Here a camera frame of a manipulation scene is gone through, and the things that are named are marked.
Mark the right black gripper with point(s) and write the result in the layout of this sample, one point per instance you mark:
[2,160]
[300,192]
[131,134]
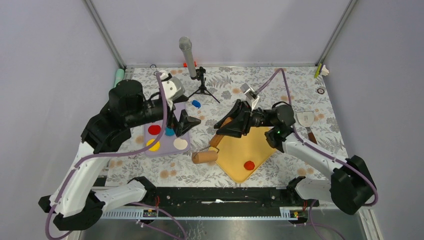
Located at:
[238,125]

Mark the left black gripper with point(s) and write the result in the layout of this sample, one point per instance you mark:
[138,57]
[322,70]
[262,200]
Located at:
[184,124]

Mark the yellow tray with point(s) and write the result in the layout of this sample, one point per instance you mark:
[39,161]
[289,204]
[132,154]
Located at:
[234,152]

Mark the wooden dough roller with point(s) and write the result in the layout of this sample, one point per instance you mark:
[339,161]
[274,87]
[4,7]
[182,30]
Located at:
[210,153]

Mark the red dough ball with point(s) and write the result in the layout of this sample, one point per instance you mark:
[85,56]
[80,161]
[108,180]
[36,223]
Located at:
[249,165]

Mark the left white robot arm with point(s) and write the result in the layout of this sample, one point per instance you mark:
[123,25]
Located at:
[75,206]

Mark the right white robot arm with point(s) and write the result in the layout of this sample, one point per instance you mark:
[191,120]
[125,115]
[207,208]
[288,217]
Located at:
[348,184]

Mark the flat blue dough disc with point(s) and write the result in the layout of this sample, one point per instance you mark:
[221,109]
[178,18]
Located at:
[169,132]

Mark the flat white dough disc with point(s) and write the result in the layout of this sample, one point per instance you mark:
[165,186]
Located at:
[180,143]

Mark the flat red dough disc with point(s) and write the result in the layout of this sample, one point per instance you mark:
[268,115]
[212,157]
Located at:
[154,129]

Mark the small blue dough piece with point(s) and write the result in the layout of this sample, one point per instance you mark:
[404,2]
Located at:
[196,104]

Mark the flat yellow dough disc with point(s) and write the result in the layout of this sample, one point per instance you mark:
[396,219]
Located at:
[155,147]

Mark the metal dough scraper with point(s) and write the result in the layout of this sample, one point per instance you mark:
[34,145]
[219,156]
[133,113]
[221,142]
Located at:
[306,120]

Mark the purple tray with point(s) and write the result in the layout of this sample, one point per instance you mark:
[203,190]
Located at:
[166,142]

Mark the black mini tripod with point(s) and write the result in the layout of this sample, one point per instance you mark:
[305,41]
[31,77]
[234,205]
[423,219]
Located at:
[202,89]

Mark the grey microphone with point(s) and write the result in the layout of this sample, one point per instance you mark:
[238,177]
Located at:
[185,45]

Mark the white corner clip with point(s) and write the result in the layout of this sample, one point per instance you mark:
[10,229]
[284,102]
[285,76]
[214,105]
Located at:
[321,70]

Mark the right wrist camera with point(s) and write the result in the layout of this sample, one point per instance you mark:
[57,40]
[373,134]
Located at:
[252,97]

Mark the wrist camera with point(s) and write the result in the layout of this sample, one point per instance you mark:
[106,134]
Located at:
[252,97]
[173,88]

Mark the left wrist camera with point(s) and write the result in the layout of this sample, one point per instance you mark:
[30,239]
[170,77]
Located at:
[173,88]

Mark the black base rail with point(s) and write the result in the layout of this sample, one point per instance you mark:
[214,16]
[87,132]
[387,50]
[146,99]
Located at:
[225,201]

